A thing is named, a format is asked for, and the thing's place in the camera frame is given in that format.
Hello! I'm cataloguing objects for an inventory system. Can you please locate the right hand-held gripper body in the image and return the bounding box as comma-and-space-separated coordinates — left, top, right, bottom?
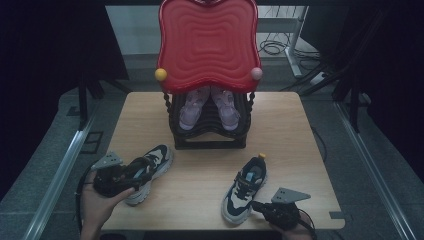
263, 187, 312, 232

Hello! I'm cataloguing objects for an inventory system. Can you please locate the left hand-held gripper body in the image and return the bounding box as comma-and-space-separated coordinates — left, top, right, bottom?
90, 151, 134, 198

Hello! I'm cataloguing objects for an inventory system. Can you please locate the navy and white sneaker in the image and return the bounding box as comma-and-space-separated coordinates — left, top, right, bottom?
123, 143, 174, 206
220, 152, 268, 225

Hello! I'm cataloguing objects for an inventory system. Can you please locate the purple sandal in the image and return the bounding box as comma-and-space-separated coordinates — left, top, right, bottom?
210, 85, 242, 132
178, 85, 212, 132

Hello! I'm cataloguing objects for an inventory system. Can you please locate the red and black shoe rack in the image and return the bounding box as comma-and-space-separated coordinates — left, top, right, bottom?
154, 0, 264, 150

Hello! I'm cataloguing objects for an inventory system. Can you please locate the person's right hand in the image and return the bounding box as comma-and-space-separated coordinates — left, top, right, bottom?
269, 212, 315, 240

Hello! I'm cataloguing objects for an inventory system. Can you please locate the person's left hand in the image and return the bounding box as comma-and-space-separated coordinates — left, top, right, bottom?
79, 170, 136, 231

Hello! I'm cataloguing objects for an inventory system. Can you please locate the black metal stand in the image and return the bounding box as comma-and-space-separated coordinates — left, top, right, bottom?
77, 74, 132, 132
332, 75, 372, 135

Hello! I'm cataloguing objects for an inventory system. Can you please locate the black curtain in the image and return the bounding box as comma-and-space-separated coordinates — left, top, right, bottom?
0, 0, 130, 201
315, 0, 424, 185

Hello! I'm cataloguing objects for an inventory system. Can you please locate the white power strip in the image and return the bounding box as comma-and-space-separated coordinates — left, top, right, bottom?
309, 70, 328, 87

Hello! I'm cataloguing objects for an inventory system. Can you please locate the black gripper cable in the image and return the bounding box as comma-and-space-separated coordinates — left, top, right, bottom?
75, 165, 98, 232
297, 208, 318, 240

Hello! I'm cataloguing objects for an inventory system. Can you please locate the aluminium rail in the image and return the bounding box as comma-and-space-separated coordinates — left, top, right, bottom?
21, 99, 102, 240
334, 99, 418, 240

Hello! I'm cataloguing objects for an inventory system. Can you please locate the bundle of floor cables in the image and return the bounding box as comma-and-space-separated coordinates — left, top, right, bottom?
258, 39, 322, 62

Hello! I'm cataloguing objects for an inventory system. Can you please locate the white metal desk frame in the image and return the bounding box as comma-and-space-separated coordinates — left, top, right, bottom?
256, 5, 310, 80

